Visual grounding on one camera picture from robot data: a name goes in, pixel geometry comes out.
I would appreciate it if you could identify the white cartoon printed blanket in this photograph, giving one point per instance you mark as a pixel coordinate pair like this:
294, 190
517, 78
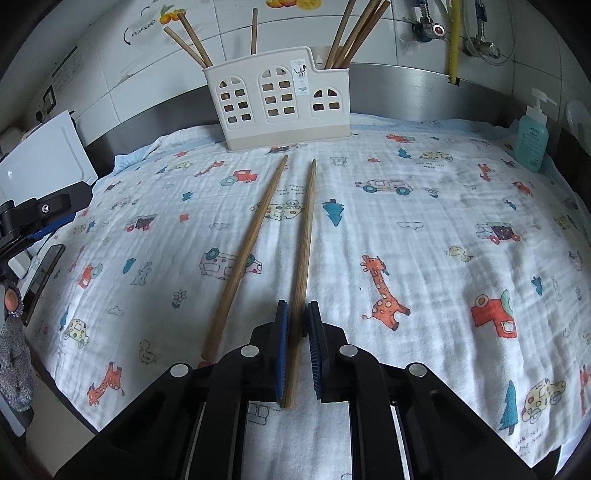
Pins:
415, 277

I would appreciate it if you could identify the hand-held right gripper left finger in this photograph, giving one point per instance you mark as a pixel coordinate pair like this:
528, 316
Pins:
281, 350

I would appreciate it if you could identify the cream plastic utensil holder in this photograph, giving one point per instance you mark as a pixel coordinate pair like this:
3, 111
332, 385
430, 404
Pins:
277, 134

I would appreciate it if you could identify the bunch of wooden chopsticks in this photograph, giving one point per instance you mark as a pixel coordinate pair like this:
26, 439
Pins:
344, 53

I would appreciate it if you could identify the person's left hand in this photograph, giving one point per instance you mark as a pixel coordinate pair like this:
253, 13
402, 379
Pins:
11, 300

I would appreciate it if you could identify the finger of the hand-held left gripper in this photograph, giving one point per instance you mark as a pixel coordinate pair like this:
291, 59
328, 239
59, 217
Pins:
55, 207

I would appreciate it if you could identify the metal water valve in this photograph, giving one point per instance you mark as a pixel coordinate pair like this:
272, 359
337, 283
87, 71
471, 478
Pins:
436, 30

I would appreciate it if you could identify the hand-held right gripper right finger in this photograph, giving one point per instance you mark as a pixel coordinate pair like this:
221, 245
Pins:
315, 350

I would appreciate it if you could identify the teal soap pump bottle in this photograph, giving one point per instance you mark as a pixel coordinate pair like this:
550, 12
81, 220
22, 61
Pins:
531, 138

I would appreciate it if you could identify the single wooden chopstick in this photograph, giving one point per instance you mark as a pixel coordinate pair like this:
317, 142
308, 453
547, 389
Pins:
248, 254
305, 240

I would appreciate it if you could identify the white cutting board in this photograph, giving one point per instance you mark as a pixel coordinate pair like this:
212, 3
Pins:
41, 152

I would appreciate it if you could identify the person's left forearm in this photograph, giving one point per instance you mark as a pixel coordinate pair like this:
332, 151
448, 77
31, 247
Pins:
16, 364

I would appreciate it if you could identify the black smartphone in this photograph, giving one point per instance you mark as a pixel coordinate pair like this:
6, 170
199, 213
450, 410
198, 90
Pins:
44, 277

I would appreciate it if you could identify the wall socket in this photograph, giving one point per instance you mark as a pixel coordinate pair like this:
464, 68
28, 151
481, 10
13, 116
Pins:
47, 101

